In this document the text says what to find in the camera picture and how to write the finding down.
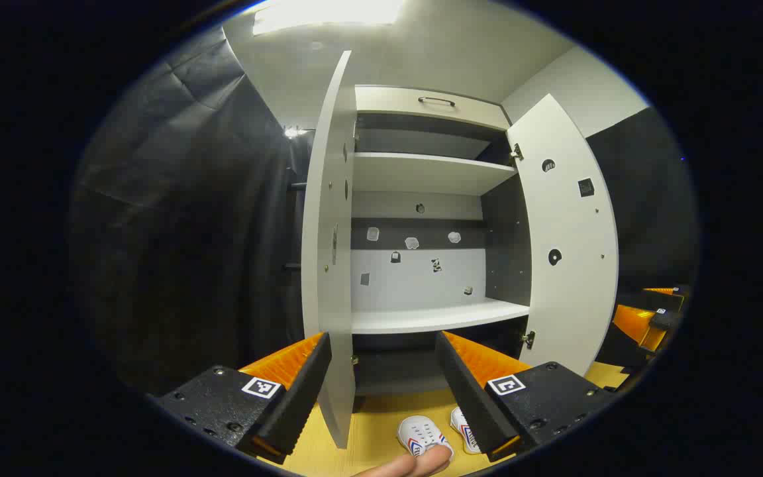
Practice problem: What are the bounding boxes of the white canvas shoe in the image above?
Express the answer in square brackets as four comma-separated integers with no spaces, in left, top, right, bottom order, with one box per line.
[397,415,455,459]
[450,407,483,455]

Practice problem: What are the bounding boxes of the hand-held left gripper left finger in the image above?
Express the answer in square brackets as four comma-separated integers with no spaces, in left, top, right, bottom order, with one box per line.
[153,331,332,464]

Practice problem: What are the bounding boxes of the white shoe cabinet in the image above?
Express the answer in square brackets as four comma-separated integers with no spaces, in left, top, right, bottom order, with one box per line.
[352,85,532,398]

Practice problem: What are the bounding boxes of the white shoe cabinet door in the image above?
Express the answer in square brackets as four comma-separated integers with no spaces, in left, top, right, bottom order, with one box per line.
[506,93,619,377]
[301,51,356,450]

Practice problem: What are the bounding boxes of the ceiling light panel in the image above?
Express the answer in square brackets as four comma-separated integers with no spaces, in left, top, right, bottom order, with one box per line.
[252,0,405,35]

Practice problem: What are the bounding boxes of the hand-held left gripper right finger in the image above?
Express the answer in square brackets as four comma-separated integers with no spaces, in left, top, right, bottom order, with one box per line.
[434,330,617,463]

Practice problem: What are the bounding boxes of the black backdrop cloth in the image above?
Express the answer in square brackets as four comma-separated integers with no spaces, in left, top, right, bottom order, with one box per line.
[70,26,313,395]
[585,106,697,312]

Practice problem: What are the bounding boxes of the white cabinet drawer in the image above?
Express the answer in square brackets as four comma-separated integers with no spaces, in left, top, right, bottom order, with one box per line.
[355,85,511,131]

